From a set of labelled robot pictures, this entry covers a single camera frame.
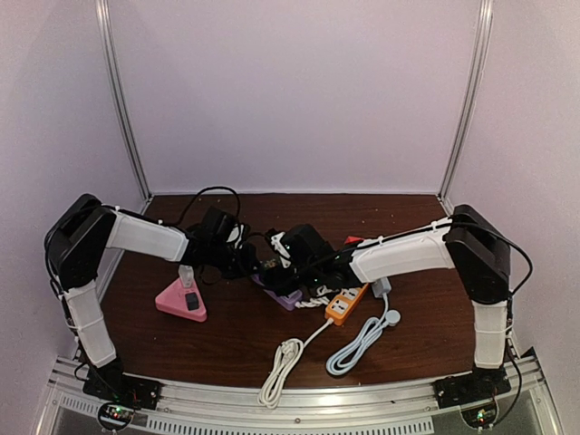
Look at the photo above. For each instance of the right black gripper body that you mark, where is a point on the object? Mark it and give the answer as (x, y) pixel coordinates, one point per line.
(307, 278)

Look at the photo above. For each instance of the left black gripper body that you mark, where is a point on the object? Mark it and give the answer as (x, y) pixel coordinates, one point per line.
(232, 266)

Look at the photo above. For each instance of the purple power strip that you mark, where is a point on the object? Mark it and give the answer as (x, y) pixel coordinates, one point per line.
(288, 302)

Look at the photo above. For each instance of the white charger plug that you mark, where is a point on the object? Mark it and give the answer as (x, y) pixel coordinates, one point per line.
(186, 276)

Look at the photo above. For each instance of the red cube socket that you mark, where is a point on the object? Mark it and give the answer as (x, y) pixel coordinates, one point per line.
(353, 241)

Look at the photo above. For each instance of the pink triangular socket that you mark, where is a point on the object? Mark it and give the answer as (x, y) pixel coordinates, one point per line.
(172, 301)

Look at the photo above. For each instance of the dark green cube adapter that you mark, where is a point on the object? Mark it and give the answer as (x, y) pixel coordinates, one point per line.
(269, 264)

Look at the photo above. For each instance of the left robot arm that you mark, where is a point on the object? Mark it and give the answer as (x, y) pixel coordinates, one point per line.
(76, 244)

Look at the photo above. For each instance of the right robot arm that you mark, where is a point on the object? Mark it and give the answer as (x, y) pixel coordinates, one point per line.
(465, 242)

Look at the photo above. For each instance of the black charger plug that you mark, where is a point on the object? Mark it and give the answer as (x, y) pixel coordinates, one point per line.
(192, 301)

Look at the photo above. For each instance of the orange power strip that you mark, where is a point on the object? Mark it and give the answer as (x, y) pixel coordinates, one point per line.
(343, 304)

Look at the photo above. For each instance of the light blue power strip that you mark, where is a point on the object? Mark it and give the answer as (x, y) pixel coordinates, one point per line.
(381, 287)

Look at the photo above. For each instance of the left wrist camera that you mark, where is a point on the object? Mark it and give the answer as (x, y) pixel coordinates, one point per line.
(221, 229)

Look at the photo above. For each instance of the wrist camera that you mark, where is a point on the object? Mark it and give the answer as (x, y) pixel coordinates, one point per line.
(221, 229)
(299, 246)

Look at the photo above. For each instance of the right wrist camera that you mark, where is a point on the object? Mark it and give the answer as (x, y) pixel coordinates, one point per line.
(299, 246)

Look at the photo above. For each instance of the aluminium front rail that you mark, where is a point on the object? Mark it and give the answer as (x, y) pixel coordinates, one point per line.
(392, 408)

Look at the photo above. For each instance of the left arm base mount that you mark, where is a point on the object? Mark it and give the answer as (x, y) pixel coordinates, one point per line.
(111, 383)

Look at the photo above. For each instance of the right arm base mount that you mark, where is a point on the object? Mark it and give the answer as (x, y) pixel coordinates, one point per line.
(477, 385)

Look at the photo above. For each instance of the left aluminium post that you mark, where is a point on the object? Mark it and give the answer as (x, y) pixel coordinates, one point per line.
(103, 15)

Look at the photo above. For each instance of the aluminium post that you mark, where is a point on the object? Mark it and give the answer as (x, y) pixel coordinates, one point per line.
(103, 15)
(476, 70)

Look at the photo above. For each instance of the right aluminium post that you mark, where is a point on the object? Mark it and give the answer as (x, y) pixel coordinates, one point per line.
(476, 70)

